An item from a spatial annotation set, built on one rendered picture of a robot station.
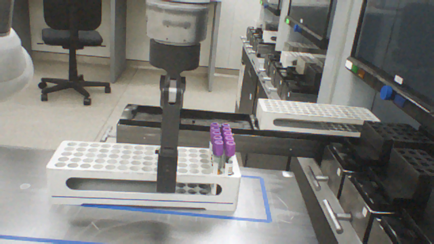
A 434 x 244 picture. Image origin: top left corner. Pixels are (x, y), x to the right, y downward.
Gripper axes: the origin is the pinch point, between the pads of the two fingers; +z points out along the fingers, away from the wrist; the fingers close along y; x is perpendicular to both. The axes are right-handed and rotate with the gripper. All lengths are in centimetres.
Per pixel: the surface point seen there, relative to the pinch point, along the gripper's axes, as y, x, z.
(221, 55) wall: -385, 54, 63
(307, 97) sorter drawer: -69, 46, 8
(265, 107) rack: -34.7, 23.8, 1.0
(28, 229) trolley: 11.4, -18.6, 5.6
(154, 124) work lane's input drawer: -32.3, -3.6, 6.6
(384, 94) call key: -14.8, 42.6, -10.3
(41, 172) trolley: -4.6, -21.5, 5.6
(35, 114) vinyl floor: -235, -98, 88
